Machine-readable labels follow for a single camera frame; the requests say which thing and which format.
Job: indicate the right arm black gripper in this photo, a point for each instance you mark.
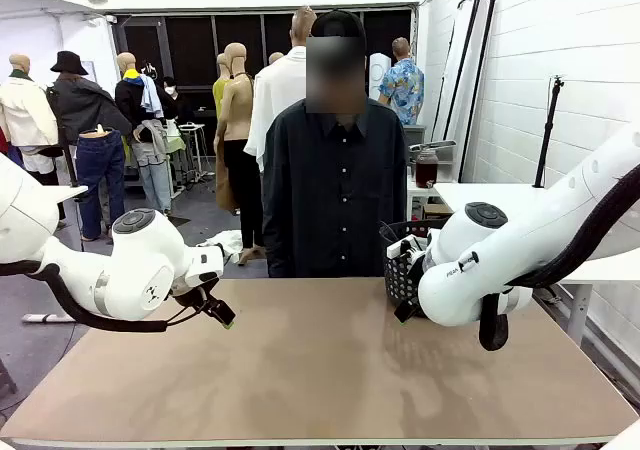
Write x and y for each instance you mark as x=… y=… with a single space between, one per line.
x=419 y=280

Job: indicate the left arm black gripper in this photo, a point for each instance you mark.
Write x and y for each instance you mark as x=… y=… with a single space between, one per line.
x=192 y=295

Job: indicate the black perforated laundry basket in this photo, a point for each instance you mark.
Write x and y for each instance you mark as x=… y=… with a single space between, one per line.
x=395 y=280

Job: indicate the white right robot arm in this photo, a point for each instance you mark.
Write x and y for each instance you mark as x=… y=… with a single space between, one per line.
x=500 y=270

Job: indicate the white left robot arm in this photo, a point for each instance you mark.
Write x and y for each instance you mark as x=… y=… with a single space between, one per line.
x=140 y=270

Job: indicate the white cloth on floor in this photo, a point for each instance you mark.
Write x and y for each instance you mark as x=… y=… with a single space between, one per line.
x=225 y=242

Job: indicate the dark floor mat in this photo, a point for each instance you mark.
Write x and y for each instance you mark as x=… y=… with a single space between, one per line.
x=172 y=221

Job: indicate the cardboard box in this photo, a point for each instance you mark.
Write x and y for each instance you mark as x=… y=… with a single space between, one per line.
x=437 y=211

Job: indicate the person in black shirt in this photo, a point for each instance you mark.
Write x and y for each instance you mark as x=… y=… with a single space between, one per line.
x=340 y=195

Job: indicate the white side table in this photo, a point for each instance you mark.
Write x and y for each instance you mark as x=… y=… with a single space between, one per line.
x=480 y=192

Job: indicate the glass jar dark liquid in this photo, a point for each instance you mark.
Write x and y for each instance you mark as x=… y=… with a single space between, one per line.
x=426 y=170

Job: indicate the blue jeans half mannequin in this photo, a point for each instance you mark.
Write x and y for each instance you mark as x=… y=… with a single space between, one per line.
x=100 y=170

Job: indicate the white ironing stand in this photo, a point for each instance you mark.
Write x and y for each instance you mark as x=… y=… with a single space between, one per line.
x=192 y=127

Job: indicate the tan mannequin black trousers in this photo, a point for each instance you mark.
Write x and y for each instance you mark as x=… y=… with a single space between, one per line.
x=237 y=105

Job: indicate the mannequin in white shirt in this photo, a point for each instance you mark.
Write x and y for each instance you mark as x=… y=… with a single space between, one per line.
x=275 y=100

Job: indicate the mannequin in yellow top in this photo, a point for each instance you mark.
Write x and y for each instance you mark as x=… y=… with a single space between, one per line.
x=219 y=92

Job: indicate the man in floral shirt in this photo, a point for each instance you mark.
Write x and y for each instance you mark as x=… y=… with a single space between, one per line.
x=402 y=90

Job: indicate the person with face mask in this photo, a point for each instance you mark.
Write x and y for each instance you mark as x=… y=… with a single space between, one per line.
x=171 y=95

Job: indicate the mannequin yellow scarf black jacket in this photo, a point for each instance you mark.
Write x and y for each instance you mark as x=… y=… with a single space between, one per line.
x=131 y=100

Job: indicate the black tripod stand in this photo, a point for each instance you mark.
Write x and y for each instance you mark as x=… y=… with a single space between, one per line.
x=547 y=130

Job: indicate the white tower fan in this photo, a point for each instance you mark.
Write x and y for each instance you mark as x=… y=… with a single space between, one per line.
x=377 y=77

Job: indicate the black framed white panel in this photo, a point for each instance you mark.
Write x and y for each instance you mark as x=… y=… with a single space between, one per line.
x=452 y=80
x=472 y=70

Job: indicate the mannequin black hat dark coat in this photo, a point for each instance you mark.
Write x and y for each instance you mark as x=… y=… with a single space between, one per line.
x=85 y=105

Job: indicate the bare tan mannequin head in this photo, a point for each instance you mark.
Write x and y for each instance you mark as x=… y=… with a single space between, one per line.
x=276 y=59

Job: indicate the mannequin in white coat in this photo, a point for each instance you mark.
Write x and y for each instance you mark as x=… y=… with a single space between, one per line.
x=25 y=110

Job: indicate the black cap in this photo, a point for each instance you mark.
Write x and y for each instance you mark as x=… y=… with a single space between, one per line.
x=340 y=22

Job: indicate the right arm white wrist camera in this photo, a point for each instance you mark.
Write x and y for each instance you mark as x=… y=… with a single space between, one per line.
x=402 y=250

